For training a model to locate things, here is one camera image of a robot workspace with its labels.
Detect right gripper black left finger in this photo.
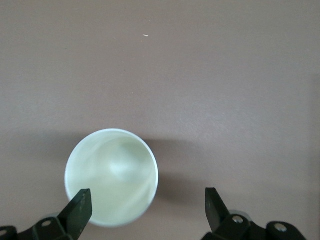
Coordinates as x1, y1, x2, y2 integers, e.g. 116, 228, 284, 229
0, 188, 94, 240

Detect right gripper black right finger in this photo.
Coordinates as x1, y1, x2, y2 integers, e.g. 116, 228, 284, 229
203, 187, 309, 240

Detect white plastic cup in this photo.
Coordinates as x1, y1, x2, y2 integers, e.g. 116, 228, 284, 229
64, 128, 160, 228

